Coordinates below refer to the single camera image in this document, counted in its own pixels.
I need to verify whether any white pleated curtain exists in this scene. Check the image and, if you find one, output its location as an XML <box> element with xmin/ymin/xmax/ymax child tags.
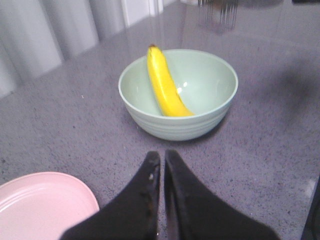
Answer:
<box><xmin>0</xmin><ymin>0</ymin><xmax>170</xmax><ymax>97</ymax></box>

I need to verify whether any yellow banana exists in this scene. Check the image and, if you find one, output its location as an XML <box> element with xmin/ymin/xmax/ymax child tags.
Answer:
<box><xmin>146</xmin><ymin>45</ymin><xmax>194</xmax><ymax>117</ymax></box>

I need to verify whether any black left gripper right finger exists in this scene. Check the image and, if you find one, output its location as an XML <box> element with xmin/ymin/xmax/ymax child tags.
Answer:
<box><xmin>164</xmin><ymin>150</ymin><xmax>278</xmax><ymax>240</ymax></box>

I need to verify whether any pink plate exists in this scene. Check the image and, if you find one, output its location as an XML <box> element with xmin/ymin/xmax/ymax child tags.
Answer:
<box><xmin>0</xmin><ymin>172</ymin><xmax>100</xmax><ymax>240</ymax></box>

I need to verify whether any green ribbed bowl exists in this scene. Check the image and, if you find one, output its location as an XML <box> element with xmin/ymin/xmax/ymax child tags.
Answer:
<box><xmin>118</xmin><ymin>49</ymin><xmax>239</xmax><ymax>141</ymax></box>

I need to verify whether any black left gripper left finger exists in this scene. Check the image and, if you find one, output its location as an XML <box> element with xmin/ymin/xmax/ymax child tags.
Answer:
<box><xmin>61</xmin><ymin>151</ymin><xmax>161</xmax><ymax>240</ymax></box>

